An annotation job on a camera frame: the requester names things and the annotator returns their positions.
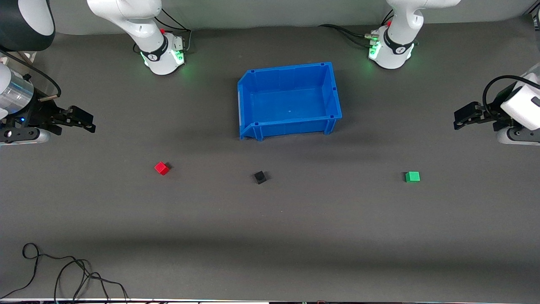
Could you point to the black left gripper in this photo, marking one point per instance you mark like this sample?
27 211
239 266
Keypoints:
492 114

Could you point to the green cube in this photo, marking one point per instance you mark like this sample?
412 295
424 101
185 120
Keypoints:
412 177

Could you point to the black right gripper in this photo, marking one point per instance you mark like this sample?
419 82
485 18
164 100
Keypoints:
42 114

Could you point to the red cube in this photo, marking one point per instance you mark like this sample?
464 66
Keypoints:
161 168

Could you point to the black aluminium frame rail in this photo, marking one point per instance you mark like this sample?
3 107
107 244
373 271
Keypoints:
535 16

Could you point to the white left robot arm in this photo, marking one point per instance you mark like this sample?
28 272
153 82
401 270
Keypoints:
400 21

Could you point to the beige plastic box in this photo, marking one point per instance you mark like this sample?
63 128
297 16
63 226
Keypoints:
21 55

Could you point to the blue plastic storage bin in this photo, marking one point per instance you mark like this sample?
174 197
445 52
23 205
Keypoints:
287 103

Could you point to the black cube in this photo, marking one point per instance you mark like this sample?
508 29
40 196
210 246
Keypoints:
260 177

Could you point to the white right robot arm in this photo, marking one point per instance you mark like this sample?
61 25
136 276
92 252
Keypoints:
139 21

